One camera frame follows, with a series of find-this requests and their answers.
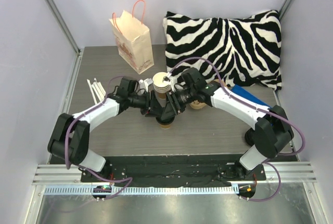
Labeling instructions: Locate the stack of paper cups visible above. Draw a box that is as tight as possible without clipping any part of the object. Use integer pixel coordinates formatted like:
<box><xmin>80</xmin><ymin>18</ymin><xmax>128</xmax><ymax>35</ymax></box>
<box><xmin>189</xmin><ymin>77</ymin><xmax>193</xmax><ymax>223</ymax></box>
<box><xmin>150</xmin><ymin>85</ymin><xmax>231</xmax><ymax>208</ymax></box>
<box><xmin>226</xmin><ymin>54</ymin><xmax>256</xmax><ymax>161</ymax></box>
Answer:
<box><xmin>152</xmin><ymin>72</ymin><xmax>171</xmax><ymax>99</ymax></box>

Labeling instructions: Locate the zebra print pillow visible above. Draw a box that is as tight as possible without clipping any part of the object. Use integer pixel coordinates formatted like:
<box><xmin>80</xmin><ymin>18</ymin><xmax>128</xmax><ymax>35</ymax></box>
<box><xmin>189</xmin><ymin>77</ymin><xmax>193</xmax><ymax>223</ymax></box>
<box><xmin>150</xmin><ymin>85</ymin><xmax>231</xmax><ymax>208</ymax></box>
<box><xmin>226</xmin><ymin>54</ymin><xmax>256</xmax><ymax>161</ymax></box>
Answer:
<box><xmin>162</xmin><ymin>10</ymin><xmax>282</xmax><ymax>90</ymax></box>

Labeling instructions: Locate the single brown paper cup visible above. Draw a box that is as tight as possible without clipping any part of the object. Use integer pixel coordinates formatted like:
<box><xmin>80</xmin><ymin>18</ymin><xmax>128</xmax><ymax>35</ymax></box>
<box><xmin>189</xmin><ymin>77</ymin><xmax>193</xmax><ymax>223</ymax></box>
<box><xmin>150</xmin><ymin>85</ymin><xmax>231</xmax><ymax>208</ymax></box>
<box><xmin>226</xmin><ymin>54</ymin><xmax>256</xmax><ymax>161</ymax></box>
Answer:
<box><xmin>159</xmin><ymin>123</ymin><xmax>172</xmax><ymax>129</ymax></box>

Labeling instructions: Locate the stack of black lids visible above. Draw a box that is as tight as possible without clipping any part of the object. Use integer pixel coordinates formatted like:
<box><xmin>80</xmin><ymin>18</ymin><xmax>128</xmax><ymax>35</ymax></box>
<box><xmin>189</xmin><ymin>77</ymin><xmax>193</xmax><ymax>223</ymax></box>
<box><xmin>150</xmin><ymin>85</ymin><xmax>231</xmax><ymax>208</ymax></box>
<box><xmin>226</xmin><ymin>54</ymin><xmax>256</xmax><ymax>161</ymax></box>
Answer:
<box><xmin>245</xmin><ymin>128</ymin><xmax>254</xmax><ymax>146</ymax></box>

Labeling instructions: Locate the cardboard cup carrier tray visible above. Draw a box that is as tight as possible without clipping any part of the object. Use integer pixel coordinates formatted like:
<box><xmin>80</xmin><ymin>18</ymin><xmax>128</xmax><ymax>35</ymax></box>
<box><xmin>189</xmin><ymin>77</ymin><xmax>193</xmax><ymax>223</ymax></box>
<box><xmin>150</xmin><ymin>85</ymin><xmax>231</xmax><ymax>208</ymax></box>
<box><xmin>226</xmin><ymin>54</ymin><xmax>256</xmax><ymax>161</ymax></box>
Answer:
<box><xmin>189</xmin><ymin>80</ymin><xmax>230</xmax><ymax>110</ymax></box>

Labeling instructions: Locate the black plastic cup lid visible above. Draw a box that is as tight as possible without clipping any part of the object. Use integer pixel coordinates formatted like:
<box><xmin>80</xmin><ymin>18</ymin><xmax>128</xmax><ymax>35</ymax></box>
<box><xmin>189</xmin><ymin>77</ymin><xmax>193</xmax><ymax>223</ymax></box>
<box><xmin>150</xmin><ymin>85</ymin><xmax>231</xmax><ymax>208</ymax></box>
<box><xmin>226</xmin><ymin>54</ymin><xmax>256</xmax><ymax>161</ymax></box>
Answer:
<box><xmin>156</xmin><ymin>117</ymin><xmax>175</xmax><ymax>125</ymax></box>

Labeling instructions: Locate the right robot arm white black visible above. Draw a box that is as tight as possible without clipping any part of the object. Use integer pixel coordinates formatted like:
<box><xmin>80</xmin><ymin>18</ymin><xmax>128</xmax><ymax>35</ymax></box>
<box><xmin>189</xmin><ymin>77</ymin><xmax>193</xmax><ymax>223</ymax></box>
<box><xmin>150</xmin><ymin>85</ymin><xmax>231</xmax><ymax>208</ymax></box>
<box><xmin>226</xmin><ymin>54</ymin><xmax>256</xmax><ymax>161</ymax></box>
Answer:
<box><xmin>153</xmin><ymin>68</ymin><xmax>294</xmax><ymax>180</ymax></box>

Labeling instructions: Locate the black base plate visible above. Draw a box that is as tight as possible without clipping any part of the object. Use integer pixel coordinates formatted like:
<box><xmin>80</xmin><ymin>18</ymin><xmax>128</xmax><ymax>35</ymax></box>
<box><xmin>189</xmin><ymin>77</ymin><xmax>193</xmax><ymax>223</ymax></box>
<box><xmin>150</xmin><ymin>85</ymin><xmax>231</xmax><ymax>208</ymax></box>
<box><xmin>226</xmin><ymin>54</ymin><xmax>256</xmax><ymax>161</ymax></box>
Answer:
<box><xmin>80</xmin><ymin>154</ymin><xmax>267</xmax><ymax>186</ymax></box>

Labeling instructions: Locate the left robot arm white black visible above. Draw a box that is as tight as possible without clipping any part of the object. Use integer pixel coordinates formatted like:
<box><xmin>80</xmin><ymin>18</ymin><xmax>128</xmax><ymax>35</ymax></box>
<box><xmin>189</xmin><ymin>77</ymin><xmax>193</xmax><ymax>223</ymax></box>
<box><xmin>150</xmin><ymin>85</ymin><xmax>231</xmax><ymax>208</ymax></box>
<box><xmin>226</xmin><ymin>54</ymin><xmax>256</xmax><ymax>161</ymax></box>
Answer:
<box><xmin>47</xmin><ymin>76</ymin><xmax>158</xmax><ymax>182</ymax></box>

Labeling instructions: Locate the kraft paper gift bag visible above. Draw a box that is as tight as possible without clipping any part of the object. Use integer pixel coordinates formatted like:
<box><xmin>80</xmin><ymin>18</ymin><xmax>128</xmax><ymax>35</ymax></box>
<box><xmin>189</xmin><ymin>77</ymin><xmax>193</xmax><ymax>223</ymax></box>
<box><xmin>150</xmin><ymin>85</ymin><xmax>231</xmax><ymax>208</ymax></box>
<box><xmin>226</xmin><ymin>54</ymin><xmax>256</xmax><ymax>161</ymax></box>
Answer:
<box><xmin>109</xmin><ymin>0</ymin><xmax>154</xmax><ymax>74</ymax></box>

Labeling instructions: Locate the blue cloth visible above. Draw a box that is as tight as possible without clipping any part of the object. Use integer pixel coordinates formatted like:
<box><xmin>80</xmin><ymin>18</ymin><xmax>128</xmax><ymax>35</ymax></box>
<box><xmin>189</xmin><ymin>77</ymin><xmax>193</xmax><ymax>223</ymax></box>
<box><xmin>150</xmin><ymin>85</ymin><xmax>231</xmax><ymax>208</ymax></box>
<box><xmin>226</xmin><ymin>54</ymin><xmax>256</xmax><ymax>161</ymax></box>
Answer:
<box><xmin>231</xmin><ymin>85</ymin><xmax>271</xmax><ymax>108</ymax></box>

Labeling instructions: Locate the white wrapped straws bundle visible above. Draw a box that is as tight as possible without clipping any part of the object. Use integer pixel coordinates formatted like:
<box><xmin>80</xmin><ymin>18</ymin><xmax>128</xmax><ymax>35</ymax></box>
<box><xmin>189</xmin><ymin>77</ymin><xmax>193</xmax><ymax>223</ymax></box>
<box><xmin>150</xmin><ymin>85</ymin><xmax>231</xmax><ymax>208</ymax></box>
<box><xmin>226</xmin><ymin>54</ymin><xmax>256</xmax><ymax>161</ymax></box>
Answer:
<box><xmin>86</xmin><ymin>78</ymin><xmax>106</xmax><ymax>105</ymax></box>

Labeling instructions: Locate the aluminium front rail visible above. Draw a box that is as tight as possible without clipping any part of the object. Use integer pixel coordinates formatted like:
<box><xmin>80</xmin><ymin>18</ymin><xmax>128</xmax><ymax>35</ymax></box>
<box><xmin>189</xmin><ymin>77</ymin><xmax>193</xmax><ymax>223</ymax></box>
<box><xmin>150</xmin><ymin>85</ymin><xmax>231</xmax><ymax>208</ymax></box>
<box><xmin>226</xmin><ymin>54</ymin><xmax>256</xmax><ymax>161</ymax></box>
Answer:
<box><xmin>44</xmin><ymin>184</ymin><xmax>239</xmax><ymax>195</ymax></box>

